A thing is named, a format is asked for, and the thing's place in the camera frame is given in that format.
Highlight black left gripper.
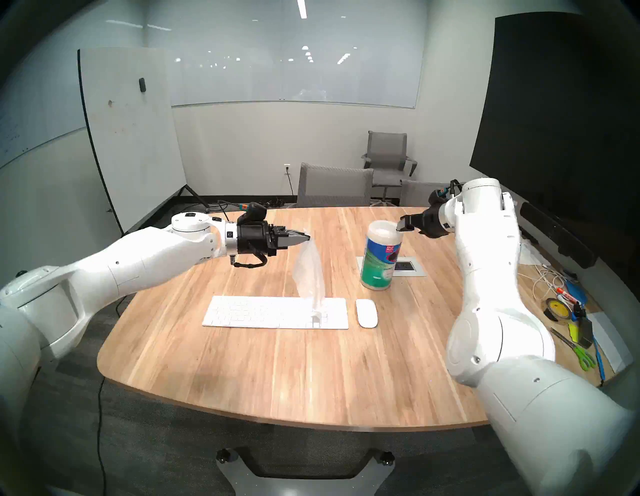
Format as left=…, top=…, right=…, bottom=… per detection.
left=236, top=220, right=312, bottom=258

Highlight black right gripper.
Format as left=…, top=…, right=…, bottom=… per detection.
left=396, top=203, right=449, bottom=239

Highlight white disinfecting wipe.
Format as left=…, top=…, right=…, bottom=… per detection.
left=292, top=239, right=329, bottom=327

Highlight green blue wipes canister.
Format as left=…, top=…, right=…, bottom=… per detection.
left=360, top=220, right=404, bottom=291

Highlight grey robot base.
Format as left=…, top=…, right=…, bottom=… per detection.
left=216, top=447, right=396, bottom=496

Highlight grey mesh chair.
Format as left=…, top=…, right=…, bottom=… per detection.
left=296, top=162, right=374, bottom=209
left=399, top=180, right=453, bottom=209

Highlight grey office chair with armrests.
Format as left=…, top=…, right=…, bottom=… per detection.
left=361, top=131, right=418, bottom=203

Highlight white slim keyboard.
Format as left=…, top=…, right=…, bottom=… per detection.
left=202, top=295, right=349, bottom=330

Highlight white computer mouse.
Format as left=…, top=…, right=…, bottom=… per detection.
left=355, top=299, right=379, bottom=329

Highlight crumpled white tissue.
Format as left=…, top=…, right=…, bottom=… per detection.
left=520, top=240, right=552, bottom=267

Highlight black video sound bar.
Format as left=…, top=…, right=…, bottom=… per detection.
left=520, top=201, right=598, bottom=269

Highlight yellow tape roll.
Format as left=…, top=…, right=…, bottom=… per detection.
left=544, top=297, right=574, bottom=323

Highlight white orange glue bottle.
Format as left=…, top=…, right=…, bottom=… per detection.
left=555, top=286, right=586, bottom=307

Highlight blue plastic item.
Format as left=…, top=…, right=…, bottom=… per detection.
left=565, top=280, right=590, bottom=307

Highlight white mobile whiteboard on stand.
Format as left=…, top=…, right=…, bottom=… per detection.
left=77, top=47, right=211, bottom=236

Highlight black block eraser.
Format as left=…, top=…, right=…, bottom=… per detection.
left=575, top=315, right=594, bottom=349

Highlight blue pen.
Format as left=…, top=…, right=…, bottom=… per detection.
left=592, top=337, right=606, bottom=385

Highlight white paper sheet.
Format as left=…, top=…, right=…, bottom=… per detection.
left=585, top=311, right=635, bottom=373

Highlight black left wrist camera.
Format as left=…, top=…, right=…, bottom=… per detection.
left=238, top=201, right=269, bottom=226

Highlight black left wrist cable loop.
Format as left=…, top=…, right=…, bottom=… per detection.
left=232, top=252, right=269, bottom=270

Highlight white charger with cable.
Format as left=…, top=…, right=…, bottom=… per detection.
left=531, top=264, right=567, bottom=302

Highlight wide glass wall whiteboard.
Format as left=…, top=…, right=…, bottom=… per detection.
left=146, top=0, right=430, bottom=110

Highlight large black wall screen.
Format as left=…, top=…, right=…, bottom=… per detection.
left=469, top=11, right=640, bottom=281

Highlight green handled scissors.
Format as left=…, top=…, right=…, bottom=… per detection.
left=550, top=327, right=597, bottom=372

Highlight thin black floor cable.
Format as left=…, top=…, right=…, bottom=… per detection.
left=96, top=377, right=109, bottom=496

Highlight glass wall whiteboard with writing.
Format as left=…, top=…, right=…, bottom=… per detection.
left=0, top=10, right=147, bottom=170

